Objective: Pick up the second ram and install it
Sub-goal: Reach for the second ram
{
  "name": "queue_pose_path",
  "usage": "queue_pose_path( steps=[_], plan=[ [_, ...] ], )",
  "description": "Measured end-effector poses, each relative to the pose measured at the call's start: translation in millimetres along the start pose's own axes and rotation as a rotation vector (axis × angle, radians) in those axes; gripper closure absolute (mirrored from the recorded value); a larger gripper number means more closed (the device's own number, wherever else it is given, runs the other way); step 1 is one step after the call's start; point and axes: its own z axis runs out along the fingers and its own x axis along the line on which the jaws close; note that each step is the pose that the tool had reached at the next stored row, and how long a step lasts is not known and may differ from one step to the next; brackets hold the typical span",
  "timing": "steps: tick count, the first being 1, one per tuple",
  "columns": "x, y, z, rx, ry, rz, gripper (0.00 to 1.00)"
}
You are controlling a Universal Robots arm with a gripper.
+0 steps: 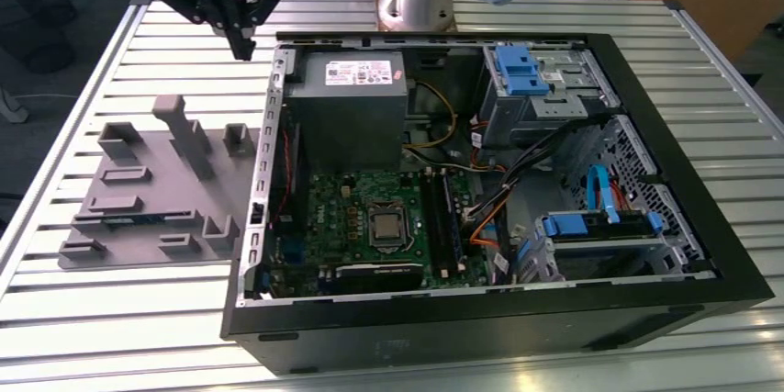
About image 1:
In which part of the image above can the RAM memory stick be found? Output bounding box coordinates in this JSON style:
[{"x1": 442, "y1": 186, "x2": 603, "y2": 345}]
[
  {"x1": 439, "y1": 171, "x2": 465, "y2": 269},
  {"x1": 99, "y1": 213, "x2": 185, "y2": 229}
]

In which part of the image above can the black mesh waste bin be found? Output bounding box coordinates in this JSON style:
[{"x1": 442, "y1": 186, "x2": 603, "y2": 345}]
[{"x1": 0, "y1": 0, "x2": 79, "y2": 75}]

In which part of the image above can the grey power supply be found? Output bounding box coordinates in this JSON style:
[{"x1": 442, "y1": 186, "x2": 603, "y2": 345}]
[{"x1": 283, "y1": 50, "x2": 410, "y2": 173}]

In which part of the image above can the grey furniture foot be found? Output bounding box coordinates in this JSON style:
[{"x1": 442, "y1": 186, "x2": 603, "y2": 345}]
[{"x1": 0, "y1": 82, "x2": 30, "y2": 126}]

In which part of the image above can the green motherboard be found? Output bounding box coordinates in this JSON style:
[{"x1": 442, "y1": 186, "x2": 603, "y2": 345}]
[{"x1": 267, "y1": 169, "x2": 509, "y2": 295}]

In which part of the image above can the grey parts rack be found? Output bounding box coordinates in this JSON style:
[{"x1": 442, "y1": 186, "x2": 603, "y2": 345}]
[{"x1": 55, "y1": 94, "x2": 262, "y2": 270}]

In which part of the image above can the black case fan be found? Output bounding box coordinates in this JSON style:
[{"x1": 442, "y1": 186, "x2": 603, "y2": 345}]
[{"x1": 271, "y1": 123, "x2": 310, "y2": 228}]

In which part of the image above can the blue drive bay latch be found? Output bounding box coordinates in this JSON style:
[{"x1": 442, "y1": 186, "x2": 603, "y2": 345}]
[{"x1": 495, "y1": 45, "x2": 550, "y2": 97}]

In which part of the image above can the grey metal drive cage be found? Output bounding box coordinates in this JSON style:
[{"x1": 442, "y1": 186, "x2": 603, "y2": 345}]
[{"x1": 479, "y1": 42, "x2": 619, "y2": 150}]

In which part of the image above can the silver CPU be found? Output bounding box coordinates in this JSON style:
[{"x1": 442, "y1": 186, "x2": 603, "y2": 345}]
[{"x1": 366, "y1": 212, "x2": 409, "y2": 241}]

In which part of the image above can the black graphics card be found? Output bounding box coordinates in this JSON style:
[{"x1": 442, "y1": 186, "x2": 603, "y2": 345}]
[{"x1": 317, "y1": 261, "x2": 425, "y2": 295}]

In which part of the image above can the hard disk in blue carrier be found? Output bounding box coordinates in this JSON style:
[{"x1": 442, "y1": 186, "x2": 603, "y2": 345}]
[{"x1": 541, "y1": 210, "x2": 662, "y2": 241}]

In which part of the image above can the black PC case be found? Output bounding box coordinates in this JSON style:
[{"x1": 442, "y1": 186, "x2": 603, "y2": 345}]
[{"x1": 218, "y1": 29, "x2": 775, "y2": 377}]

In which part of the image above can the grey metal disk bay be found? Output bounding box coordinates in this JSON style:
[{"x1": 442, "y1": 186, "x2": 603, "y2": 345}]
[{"x1": 513, "y1": 207, "x2": 699, "y2": 283}]

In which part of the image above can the red black twisted wire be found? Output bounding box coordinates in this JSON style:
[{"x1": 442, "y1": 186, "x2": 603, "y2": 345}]
[{"x1": 278, "y1": 129, "x2": 295, "y2": 223}]

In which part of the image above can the yellow wire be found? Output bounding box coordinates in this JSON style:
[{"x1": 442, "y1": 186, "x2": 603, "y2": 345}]
[{"x1": 402, "y1": 82, "x2": 458, "y2": 150}]

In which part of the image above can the black cable bundle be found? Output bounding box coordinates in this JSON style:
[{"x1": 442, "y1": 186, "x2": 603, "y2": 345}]
[{"x1": 467, "y1": 115, "x2": 613, "y2": 218}]

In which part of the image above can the orange wire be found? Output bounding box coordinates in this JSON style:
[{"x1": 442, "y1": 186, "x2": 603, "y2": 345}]
[{"x1": 467, "y1": 198, "x2": 510, "y2": 251}]

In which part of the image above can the blue data wire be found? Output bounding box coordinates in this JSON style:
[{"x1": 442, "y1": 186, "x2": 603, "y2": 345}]
[{"x1": 585, "y1": 164, "x2": 621, "y2": 223}]

